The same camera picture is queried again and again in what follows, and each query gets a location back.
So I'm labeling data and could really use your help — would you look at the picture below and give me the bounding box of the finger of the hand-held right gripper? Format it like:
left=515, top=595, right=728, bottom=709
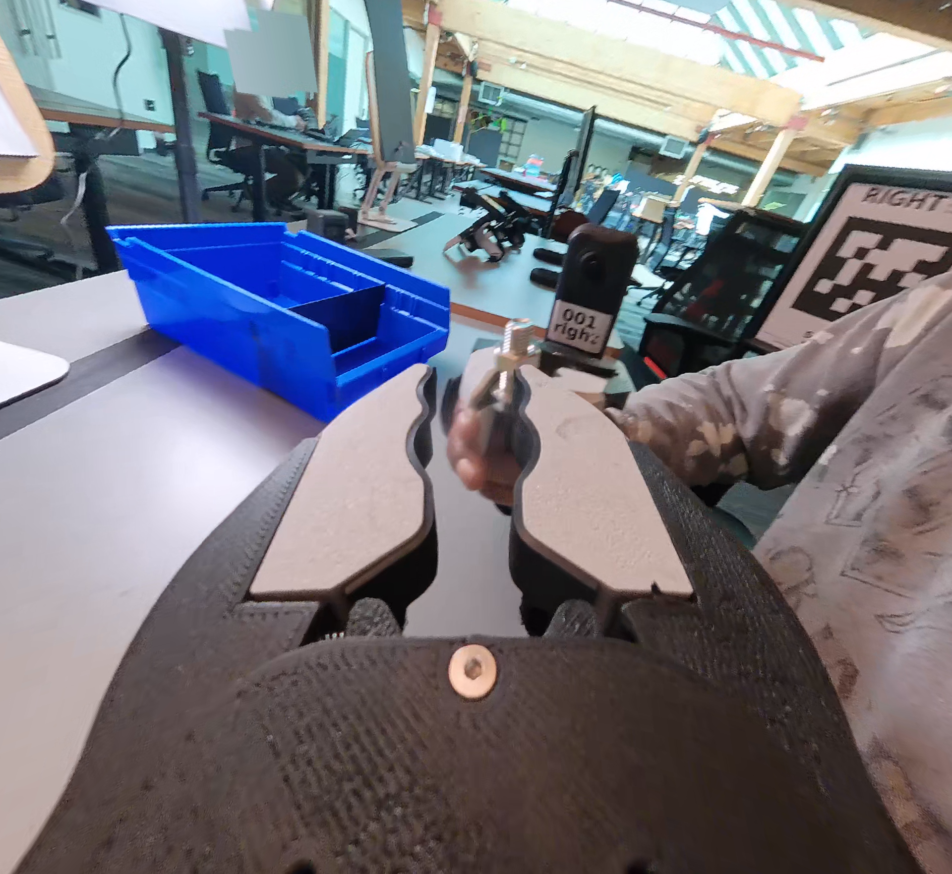
left=455, top=361, right=495, bottom=414
left=549, top=368, right=609, bottom=407

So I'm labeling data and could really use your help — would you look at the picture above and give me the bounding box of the black framed marker board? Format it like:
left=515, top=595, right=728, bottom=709
left=755, top=164, right=952, bottom=353

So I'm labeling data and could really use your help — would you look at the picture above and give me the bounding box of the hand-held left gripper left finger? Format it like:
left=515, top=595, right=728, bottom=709
left=247, top=362, right=440, bottom=603

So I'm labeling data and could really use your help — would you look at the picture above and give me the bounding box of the black light stand pole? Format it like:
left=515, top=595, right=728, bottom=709
left=160, top=30, right=208, bottom=227

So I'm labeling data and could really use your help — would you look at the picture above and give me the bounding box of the black mesh office chair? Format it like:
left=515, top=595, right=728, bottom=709
left=641, top=208, right=813, bottom=377

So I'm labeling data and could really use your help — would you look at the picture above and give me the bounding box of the black bin divider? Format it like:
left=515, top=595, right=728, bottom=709
left=289, top=284, right=388, bottom=356

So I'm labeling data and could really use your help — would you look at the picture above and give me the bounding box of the black board wooden stand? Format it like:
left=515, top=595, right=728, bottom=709
left=344, top=0, right=423, bottom=230

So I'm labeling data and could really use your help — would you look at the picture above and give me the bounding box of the instruction sheet stand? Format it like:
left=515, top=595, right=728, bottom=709
left=0, top=37, right=70, bottom=408

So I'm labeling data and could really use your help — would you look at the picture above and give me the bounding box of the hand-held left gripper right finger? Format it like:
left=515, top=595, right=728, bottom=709
left=509, top=367, right=698, bottom=601

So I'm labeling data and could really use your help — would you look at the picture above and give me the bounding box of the person's right hand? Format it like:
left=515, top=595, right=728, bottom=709
left=446, top=406, right=522, bottom=507

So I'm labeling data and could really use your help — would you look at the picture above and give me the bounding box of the silver steel bolt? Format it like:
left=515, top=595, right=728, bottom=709
left=470, top=318, right=538, bottom=414

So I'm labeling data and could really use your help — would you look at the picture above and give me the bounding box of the spare black gripper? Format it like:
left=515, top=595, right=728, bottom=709
left=483, top=191, right=538, bottom=250
left=444, top=208, right=507, bottom=264

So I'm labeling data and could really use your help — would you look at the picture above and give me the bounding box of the wooden office desk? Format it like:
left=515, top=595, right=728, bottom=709
left=199, top=112, right=373, bottom=215

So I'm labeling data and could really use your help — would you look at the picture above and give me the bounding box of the black swivel office chair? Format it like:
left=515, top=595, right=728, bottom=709
left=195, top=69, right=250, bottom=209

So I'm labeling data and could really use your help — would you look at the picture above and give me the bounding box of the blue plastic bin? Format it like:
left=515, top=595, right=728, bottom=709
left=106, top=222, right=452, bottom=423

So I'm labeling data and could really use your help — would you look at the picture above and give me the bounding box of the black computer monitor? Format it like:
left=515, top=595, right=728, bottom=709
left=564, top=104, right=600, bottom=215

